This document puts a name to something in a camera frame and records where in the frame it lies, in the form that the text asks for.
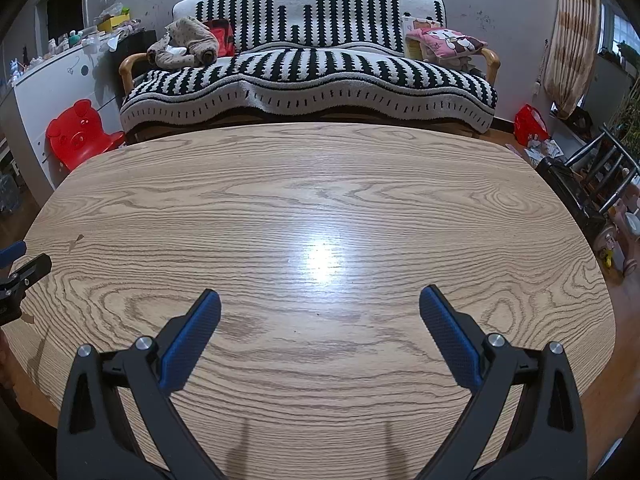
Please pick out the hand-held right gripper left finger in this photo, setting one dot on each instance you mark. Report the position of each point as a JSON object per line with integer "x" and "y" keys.
{"x": 192, "y": 335}

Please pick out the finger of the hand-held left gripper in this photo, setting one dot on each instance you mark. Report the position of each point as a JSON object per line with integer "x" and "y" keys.
{"x": 30, "y": 271}
{"x": 11, "y": 253}

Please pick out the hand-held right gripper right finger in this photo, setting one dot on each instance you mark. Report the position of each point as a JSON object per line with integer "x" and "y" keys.
{"x": 450, "y": 335}

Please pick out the white low shelf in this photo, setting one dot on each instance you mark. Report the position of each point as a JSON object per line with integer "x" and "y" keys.
{"x": 7, "y": 157}

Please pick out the red bear chair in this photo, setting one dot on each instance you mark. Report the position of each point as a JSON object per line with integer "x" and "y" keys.
{"x": 77, "y": 132}

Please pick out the white cabinet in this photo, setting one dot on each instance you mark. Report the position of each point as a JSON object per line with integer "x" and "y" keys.
{"x": 40, "y": 90}

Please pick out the scattered papers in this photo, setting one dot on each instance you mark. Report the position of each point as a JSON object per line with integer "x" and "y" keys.
{"x": 542, "y": 151}

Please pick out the cluttered small bottles and toys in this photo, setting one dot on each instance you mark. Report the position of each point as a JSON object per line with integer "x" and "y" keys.
{"x": 70, "y": 42}

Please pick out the red bag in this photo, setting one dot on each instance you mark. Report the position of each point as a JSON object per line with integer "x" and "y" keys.
{"x": 530, "y": 127}

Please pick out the black side cabinet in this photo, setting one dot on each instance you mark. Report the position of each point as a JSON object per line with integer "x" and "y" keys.
{"x": 137, "y": 55}

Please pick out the dark bag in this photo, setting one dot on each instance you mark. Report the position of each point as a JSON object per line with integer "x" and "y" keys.
{"x": 580, "y": 119}

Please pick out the yellow box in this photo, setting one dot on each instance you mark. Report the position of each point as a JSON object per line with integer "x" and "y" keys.
{"x": 112, "y": 22}

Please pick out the brown clothes pile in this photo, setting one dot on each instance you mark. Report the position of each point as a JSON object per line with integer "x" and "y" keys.
{"x": 185, "y": 42}

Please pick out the large green plant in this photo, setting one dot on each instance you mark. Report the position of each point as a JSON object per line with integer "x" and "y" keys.
{"x": 627, "y": 115}

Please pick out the black white striped sofa cover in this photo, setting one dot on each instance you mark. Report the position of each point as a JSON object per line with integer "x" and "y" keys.
{"x": 325, "y": 75}

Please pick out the pink cartoon pillow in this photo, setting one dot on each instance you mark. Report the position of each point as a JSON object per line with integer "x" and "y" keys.
{"x": 450, "y": 42}

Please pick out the red black cushion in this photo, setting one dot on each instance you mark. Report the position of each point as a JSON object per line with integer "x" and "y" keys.
{"x": 222, "y": 37}

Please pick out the white printed package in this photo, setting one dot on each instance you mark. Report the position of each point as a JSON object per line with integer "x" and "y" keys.
{"x": 415, "y": 27}

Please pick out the beige checked curtain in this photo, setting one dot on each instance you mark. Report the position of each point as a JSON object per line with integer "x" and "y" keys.
{"x": 570, "y": 35}

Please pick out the window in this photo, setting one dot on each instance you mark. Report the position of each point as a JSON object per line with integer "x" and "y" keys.
{"x": 620, "y": 30}

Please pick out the metal frame stool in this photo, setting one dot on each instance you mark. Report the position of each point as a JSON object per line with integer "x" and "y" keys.
{"x": 575, "y": 185}

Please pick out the wooden frame sofa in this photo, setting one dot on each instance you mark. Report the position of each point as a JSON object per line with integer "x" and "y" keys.
{"x": 125, "y": 72}

